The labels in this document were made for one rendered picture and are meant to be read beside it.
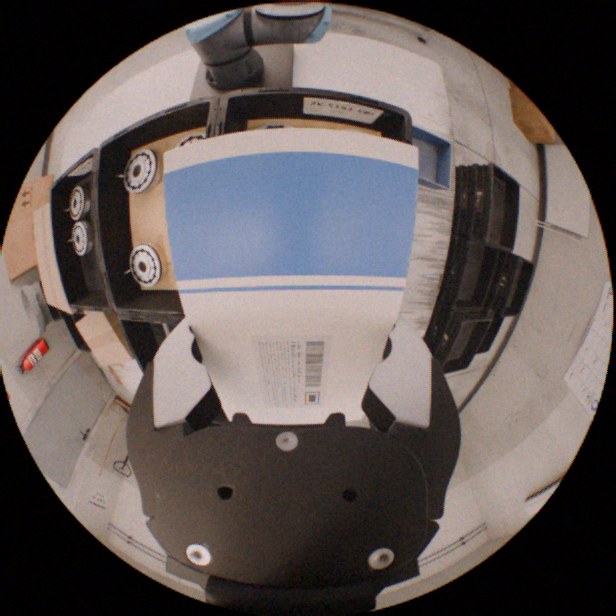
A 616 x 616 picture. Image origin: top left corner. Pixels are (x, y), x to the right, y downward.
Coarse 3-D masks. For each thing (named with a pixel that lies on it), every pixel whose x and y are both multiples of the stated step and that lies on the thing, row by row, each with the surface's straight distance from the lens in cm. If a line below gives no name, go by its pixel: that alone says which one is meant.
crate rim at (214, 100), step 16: (208, 96) 39; (160, 112) 43; (176, 112) 41; (128, 128) 48; (208, 128) 35; (96, 160) 54; (96, 176) 53; (96, 192) 52; (96, 208) 51; (96, 224) 52; (112, 288) 53; (112, 304) 54
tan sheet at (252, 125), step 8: (248, 120) 45; (256, 120) 44; (264, 120) 44; (272, 120) 44; (280, 120) 44; (288, 120) 44; (296, 120) 43; (304, 120) 44; (312, 120) 44; (248, 128) 44; (256, 128) 44; (320, 128) 43; (328, 128) 43; (336, 128) 44; (344, 128) 44; (352, 128) 44; (360, 128) 45
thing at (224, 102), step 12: (228, 96) 37; (240, 96) 36; (252, 96) 36; (324, 96) 35; (336, 96) 35; (348, 96) 36; (360, 96) 37; (384, 108) 37; (396, 108) 38; (408, 120) 38; (216, 132) 34; (408, 132) 37; (408, 144) 36
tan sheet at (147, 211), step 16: (160, 144) 53; (176, 144) 50; (160, 192) 50; (144, 208) 53; (160, 208) 49; (144, 224) 53; (160, 224) 50; (144, 240) 53; (160, 240) 50; (144, 288) 58; (160, 288) 54; (176, 288) 51
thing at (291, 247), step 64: (192, 192) 10; (256, 192) 9; (320, 192) 9; (384, 192) 10; (192, 256) 10; (256, 256) 9; (320, 256) 9; (384, 256) 10; (192, 320) 12; (256, 320) 10; (320, 320) 10; (384, 320) 11; (256, 384) 14; (320, 384) 14
